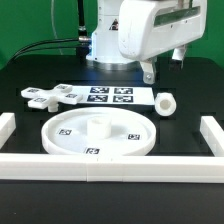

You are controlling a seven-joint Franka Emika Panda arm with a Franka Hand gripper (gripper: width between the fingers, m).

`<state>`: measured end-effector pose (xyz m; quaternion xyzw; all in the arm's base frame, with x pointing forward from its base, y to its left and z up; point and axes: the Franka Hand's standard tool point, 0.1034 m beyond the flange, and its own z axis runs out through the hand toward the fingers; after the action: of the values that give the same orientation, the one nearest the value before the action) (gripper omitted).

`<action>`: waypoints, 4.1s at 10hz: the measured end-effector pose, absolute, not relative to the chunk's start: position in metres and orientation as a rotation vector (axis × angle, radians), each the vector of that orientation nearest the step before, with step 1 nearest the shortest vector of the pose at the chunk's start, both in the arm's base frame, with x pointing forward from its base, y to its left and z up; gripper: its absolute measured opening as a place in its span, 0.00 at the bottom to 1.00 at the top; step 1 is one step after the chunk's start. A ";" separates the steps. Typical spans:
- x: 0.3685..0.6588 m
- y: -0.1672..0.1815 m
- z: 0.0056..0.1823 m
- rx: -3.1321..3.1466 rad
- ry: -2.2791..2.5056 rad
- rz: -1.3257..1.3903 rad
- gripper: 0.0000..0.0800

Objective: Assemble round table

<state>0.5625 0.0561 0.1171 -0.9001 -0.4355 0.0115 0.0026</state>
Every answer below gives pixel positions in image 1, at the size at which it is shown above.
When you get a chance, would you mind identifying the white left fence bar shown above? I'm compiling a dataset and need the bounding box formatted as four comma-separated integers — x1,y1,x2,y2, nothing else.
0,113,16,149

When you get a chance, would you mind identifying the black cable bundle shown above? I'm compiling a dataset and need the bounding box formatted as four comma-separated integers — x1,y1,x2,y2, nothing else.
8,37,93,64

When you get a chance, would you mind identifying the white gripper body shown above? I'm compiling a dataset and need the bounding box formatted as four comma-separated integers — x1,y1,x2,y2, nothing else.
118,0,207,61

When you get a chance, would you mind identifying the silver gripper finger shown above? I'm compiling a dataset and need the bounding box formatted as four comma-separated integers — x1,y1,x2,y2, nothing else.
140,58,156,84
170,45,187,69

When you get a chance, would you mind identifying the white front fence bar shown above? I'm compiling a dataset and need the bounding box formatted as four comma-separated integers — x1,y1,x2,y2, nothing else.
0,153,224,183

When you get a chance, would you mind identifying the white fence bar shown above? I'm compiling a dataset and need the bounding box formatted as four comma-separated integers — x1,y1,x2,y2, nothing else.
0,113,16,149
200,116,224,157
0,153,224,183

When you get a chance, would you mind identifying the white round table top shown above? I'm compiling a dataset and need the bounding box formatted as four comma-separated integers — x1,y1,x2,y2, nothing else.
41,107,156,157

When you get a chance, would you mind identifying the white cross-shaped table base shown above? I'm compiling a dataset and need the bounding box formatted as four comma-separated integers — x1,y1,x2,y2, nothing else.
21,84,83,113

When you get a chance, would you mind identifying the black upright cable connector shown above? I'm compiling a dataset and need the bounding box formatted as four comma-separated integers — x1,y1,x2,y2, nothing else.
77,0,88,57

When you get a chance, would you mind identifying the thin white cable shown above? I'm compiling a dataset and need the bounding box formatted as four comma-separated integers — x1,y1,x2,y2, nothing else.
50,0,64,56

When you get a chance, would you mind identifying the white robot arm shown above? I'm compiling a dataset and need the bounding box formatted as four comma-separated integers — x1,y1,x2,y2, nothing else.
86,0,207,84

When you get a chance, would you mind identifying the white right fence bar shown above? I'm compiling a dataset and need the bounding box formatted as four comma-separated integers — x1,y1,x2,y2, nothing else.
200,116,224,157

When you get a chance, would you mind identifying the white marker sheet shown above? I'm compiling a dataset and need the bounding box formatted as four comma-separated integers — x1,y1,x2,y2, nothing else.
68,86,154,105

